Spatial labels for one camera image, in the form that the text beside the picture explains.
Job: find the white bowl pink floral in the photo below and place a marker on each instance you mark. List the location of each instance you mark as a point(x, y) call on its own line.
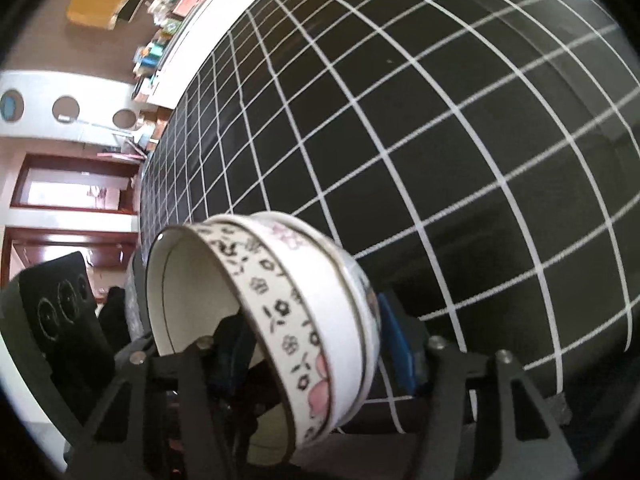
point(345, 284)

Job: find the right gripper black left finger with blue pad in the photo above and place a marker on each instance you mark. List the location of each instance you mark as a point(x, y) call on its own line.
point(161, 417)

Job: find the white bowl red emblem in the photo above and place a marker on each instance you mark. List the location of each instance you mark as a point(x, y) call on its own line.
point(136, 309)

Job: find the white long TV cabinet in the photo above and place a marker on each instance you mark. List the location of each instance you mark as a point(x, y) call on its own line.
point(196, 39)

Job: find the black white grid tablecloth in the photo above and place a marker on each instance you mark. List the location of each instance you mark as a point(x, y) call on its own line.
point(479, 158)

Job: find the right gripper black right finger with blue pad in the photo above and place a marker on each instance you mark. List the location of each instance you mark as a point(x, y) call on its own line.
point(485, 417)

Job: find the patterned grey rim bowl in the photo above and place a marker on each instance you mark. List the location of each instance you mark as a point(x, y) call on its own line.
point(292, 296)

